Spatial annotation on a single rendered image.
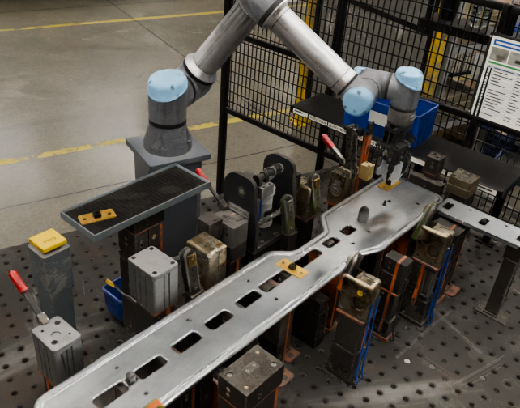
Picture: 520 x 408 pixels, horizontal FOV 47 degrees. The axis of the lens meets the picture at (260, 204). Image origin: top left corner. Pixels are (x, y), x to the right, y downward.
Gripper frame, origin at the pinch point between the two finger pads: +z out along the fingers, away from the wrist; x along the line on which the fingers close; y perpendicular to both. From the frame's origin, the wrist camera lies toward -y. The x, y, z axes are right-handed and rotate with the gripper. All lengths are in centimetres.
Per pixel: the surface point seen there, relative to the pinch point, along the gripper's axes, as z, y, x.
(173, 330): 8, 84, -5
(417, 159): 7.8, -32.2, -6.6
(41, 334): 2, 108, -18
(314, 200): 6.2, 18.8, -14.0
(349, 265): 1.8, 42.4, 14.0
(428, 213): 0.7, 7.4, 17.2
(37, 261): -3, 99, -33
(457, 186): 6.5, -23.4, 12.6
